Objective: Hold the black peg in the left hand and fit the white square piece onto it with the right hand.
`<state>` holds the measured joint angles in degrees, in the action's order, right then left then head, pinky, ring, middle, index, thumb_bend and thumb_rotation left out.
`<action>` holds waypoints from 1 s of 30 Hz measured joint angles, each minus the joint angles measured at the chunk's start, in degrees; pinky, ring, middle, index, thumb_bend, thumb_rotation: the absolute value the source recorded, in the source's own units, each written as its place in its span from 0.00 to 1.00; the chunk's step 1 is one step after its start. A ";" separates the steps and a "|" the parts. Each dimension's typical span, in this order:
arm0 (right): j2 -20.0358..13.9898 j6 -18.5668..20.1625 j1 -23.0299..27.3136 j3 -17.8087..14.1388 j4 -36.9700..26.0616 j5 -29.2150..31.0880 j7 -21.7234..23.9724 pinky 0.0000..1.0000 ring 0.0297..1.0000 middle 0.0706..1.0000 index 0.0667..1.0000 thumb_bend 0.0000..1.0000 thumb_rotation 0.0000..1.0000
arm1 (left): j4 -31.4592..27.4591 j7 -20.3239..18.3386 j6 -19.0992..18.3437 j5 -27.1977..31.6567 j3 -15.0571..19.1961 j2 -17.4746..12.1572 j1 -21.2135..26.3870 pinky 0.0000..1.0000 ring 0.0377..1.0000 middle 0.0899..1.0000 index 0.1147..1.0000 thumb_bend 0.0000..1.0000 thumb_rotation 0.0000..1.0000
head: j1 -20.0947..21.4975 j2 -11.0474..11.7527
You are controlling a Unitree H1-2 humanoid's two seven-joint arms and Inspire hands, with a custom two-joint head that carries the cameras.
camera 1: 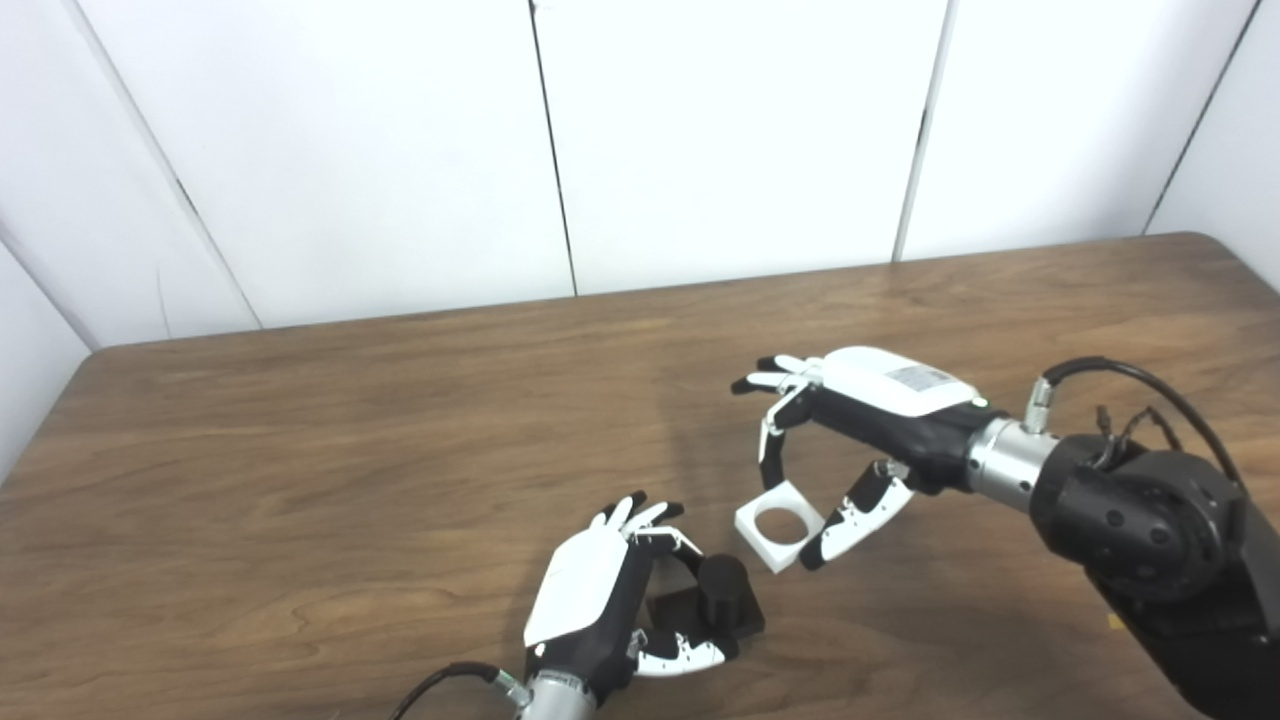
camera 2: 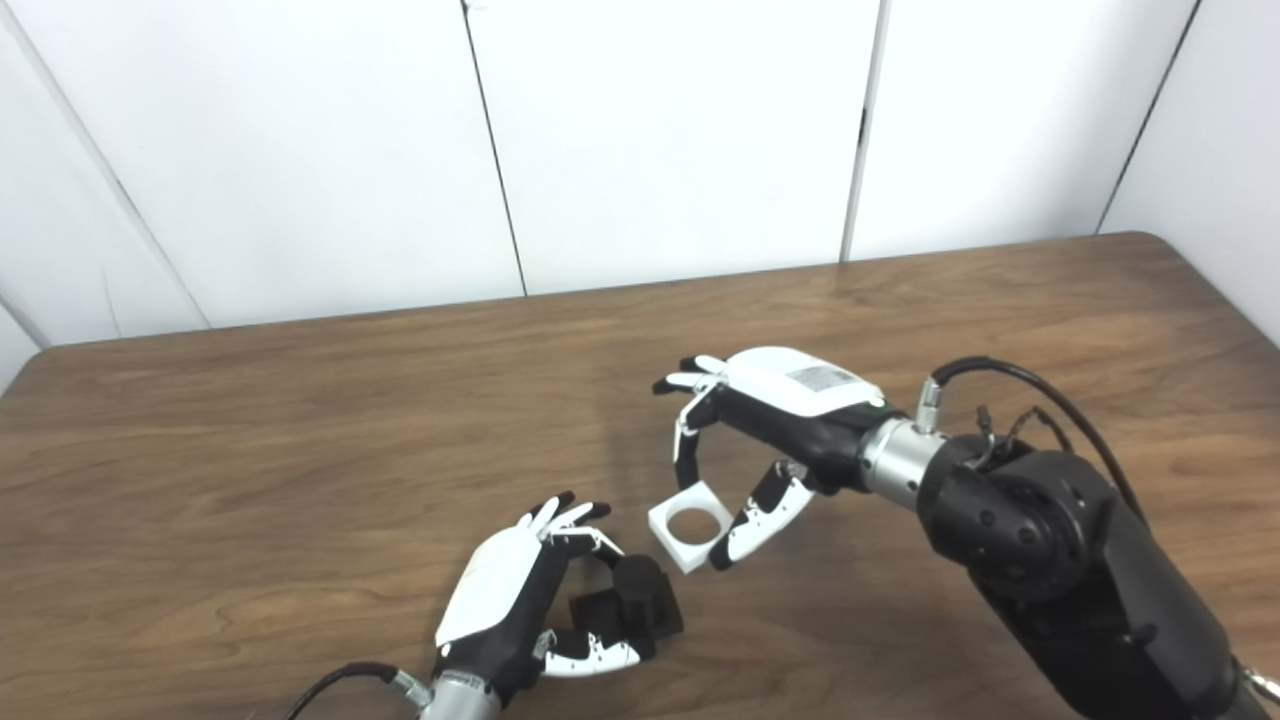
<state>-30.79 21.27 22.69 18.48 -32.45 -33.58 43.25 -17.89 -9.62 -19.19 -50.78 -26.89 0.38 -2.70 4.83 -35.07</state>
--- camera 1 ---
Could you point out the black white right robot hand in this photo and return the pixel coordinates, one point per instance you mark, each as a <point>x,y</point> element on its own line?
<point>890,400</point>

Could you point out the white square piece with hole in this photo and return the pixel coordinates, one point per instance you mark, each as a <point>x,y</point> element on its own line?
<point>775,555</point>

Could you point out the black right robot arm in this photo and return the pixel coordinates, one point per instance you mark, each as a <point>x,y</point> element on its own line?
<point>1150,530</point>

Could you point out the black peg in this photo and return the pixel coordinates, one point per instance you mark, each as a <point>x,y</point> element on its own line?
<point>722,590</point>

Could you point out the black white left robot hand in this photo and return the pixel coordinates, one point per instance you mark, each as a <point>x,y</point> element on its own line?
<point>580,590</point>

